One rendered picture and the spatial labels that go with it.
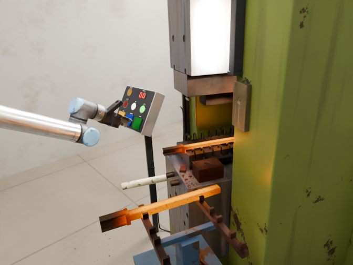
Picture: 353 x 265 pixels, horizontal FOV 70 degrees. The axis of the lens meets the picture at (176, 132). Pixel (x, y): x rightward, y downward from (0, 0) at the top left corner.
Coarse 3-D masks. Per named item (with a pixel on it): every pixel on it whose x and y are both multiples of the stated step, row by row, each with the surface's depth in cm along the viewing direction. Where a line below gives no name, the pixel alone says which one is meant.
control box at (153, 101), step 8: (128, 88) 175; (136, 88) 169; (128, 96) 173; (136, 96) 167; (144, 96) 160; (152, 96) 156; (160, 96) 157; (128, 104) 171; (136, 104) 165; (144, 104) 159; (152, 104) 155; (160, 104) 159; (128, 112) 169; (136, 112) 163; (144, 112) 157; (152, 112) 156; (144, 120) 155; (152, 120) 158; (128, 128) 165; (144, 128) 155; (152, 128) 159
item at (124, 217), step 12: (192, 192) 93; (204, 192) 92; (216, 192) 95; (156, 204) 87; (168, 204) 87; (180, 204) 89; (108, 216) 81; (120, 216) 81; (132, 216) 83; (108, 228) 81
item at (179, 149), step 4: (212, 140) 129; (216, 140) 129; (220, 140) 129; (224, 140) 128; (228, 140) 129; (232, 140) 130; (180, 144) 125; (192, 144) 126; (196, 144) 126; (200, 144) 126; (204, 144) 126; (208, 144) 126; (212, 144) 127; (164, 148) 122; (168, 148) 122; (172, 148) 121; (176, 148) 122; (180, 148) 122; (184, 148) 122; (188, 148) 124; (164, 152) 122; (168, 152) 122; (172, 152) 122; (176, 152) 123; (180, 152) 123; (184, 152) 123
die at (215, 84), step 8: (176, 72) 117; (176, 80) 119; (184, 80) 108; (192, 80) 106; (200, 80) 107; (208, 80) 108; (216, 80) 109; (224, 80) 110; (232, 80) 111; (176, 88) 121; (184, 88) 110; (192, 88) 107; (200, 88) 108; (208, 88) 109; (216, 88) 110; (224, 88) 112; (232, 88) 113; (192, 96) 108
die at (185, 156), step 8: (216, 136) 141; (224, 136) 138; (232, 136) 138; (176, 144) 136; (184, 144) 131; (216, 144) 127; (224, 144) 128; (232, 144) 128; (192, 152) 121; (200, 152) 120; (208, 152) 121; (216, 152) 122; (224, 152) 123; (232, 152) 125; (184, 160) 126; (192, 160) 119; (232, 160) 127
